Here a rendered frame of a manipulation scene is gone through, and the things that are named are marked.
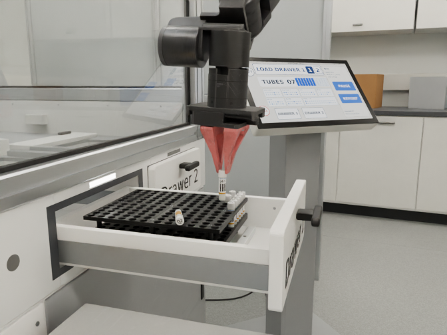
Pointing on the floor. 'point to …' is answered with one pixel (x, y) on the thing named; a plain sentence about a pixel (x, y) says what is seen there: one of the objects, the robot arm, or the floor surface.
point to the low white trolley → (136, 324)
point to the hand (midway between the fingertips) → (223, 167)
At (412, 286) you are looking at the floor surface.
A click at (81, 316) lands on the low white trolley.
